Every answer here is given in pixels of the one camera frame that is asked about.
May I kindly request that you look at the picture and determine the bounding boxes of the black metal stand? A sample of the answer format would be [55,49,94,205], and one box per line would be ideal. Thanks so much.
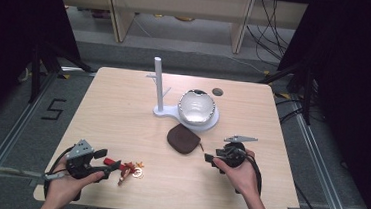
[254,55,317,126]
[27,40,98,109]

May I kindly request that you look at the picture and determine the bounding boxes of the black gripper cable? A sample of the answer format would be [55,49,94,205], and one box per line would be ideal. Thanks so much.
[42,143,86,203]
[233,148,266,197]

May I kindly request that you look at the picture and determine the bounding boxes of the white jewelry stand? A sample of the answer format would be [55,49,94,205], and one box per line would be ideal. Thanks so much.
[142,55,225,134]

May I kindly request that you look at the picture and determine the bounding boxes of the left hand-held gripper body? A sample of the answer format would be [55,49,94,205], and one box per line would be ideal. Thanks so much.
[63,137,104,182]

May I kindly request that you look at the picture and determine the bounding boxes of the black floor cables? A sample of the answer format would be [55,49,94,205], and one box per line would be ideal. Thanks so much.
[272,95,306,127]

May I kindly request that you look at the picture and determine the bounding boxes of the person's left hand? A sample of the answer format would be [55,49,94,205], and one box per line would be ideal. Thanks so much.
[43,165,106,209]

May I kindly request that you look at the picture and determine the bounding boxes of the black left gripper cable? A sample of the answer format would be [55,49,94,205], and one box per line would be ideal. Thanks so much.
[42,143,86,203]

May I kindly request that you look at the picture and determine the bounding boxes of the silver-rimmed white bowl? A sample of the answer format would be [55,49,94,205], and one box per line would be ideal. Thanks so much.
[176,87,218,128]

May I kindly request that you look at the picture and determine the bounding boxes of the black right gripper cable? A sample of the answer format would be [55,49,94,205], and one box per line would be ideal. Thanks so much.
[233,148,266,197]

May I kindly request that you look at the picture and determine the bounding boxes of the black curtain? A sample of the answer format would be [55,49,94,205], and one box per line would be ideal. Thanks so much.
[0,0,86,142]
[266,0,371,209]

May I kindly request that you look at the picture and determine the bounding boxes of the light wooden shelf unit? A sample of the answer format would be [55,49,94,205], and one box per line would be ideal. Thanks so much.
[51,0,311,60]

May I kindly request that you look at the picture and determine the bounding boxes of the grey cable plug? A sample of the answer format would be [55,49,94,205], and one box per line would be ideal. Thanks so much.
[41,170,69,182]

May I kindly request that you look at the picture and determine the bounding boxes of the person's right hand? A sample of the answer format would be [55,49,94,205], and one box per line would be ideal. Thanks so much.
[209,146,264,200]

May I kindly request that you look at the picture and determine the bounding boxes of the black hanging cables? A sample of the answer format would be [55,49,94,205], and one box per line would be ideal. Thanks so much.
[242,0,299,70]

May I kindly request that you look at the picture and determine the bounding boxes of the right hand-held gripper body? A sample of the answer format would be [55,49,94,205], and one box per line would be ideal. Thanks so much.
[216,133,259,170]

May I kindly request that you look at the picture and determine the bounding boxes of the red and gold charm pendant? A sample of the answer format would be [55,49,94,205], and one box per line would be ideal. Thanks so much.
[101,157,146,188]

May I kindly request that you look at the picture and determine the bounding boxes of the brown zip pouch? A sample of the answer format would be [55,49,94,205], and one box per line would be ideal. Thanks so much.
[165,122,208,157]

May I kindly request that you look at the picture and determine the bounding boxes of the aluminium floor rail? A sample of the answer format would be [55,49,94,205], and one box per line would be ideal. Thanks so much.
[0,66,62,209]
[286,102,366,209]

